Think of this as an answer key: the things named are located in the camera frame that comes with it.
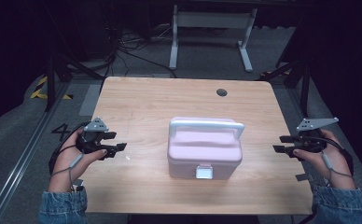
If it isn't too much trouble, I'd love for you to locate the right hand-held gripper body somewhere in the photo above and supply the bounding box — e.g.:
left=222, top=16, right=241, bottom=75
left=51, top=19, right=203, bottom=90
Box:
left=296, top=117, right=340, bottom=154

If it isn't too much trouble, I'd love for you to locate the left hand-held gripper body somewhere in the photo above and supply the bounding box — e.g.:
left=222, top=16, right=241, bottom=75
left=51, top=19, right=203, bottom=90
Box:
left=76, top=117, right=110, bottom=154

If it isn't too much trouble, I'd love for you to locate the grey cable of gripper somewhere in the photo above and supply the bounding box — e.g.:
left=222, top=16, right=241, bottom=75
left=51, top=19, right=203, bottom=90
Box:
left=50, top=152, right=84, bottom=191
left=321, top=150, right=355, bottom=188

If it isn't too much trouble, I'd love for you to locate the black tripod stand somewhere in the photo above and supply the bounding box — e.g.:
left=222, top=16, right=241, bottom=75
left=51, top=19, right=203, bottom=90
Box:
left=43, top=50, right=106, bottom=113
left=257, top=57, right=312, bottom=117

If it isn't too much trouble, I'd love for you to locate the bundle of black floor cables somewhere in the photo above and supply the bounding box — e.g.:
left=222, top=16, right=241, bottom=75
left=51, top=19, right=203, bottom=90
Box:
left=103, top=24, right=177, bottom=79

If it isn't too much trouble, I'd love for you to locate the yellow and black floor tape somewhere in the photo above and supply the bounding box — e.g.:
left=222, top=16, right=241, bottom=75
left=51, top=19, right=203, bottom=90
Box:
left=30, top=76, right=74, bottom=101

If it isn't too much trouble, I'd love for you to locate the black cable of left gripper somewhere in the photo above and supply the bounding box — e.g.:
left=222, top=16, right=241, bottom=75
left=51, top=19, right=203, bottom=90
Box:
left=48, top=121, right=91, bottom=175

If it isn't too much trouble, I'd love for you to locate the grey cable of left gripper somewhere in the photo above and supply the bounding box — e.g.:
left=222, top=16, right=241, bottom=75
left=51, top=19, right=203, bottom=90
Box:
left=50, top=152, right=84, bottom=191

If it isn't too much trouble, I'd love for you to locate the person's left hand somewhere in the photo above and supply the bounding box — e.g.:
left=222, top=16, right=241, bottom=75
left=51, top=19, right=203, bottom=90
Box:
left=48, top=128, right=108, bottom=193

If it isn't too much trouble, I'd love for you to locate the grey cable of right gripper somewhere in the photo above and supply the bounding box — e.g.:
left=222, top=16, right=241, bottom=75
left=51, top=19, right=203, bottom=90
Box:
left=321, top=150, right=355, bottom=188

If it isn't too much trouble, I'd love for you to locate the pink box with white handle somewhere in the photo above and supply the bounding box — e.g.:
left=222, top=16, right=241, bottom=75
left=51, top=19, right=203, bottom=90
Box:
left=167, top=116, right=245, bottom=181

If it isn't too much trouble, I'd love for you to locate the person's right hand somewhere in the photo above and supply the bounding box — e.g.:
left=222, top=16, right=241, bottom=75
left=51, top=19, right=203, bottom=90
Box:
left=292, top=129, right=357, bottom=190

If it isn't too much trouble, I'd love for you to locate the metal floor rail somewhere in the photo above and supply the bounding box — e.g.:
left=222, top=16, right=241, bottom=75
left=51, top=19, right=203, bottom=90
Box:
left=0, top=83, right=72, bottom=224

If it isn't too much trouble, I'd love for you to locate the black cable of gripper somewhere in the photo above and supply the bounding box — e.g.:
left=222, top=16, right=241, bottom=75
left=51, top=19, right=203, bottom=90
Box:
left=48, top=121, right=91, bottom=175
left=318, top=135, right=355, bottom=177

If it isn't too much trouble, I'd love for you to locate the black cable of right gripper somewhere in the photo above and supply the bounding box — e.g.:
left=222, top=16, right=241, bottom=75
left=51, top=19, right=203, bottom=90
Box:
left=318, top=135, right=355, bottom=177

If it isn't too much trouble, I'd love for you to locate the white metal stand frame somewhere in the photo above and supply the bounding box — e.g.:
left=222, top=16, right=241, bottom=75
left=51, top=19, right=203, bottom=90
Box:
left=168, top=4, right=258, bottom=74

